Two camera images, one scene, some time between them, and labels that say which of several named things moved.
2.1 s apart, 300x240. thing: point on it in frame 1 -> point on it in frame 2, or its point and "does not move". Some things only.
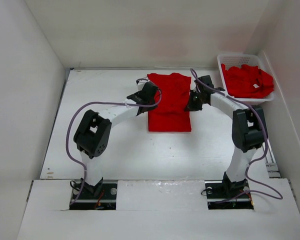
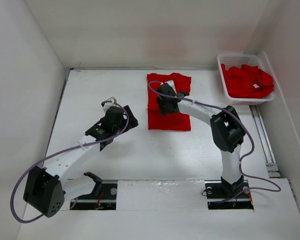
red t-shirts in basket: (247, 82) does not move
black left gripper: (151, 108) -> (133, 122)
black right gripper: (190, 106) -> (161, 104)
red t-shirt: (170, 115) does not move
